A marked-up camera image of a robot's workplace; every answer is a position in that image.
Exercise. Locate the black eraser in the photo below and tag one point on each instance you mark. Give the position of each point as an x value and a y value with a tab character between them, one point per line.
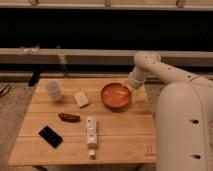
50	136

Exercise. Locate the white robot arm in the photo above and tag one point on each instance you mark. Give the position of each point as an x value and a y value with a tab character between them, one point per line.
183	112

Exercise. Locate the orange bowl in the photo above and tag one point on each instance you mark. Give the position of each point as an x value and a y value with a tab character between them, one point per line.
115	95

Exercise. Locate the white tube bottle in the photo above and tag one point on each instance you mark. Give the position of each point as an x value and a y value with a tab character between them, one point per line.
91	136

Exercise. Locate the dark red chili pepper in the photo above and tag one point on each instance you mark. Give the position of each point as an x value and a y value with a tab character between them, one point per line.
69	117

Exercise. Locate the wooden table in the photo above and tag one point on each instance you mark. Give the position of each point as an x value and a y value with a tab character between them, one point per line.
124	136

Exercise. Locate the white plastic cup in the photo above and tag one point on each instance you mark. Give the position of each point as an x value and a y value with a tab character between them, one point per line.
53	89

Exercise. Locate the crumpled plastic wrap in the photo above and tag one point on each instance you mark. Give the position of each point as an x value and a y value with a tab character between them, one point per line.
29	50

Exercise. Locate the long wooden bench rail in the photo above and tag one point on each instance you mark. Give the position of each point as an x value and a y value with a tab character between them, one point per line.
102	57

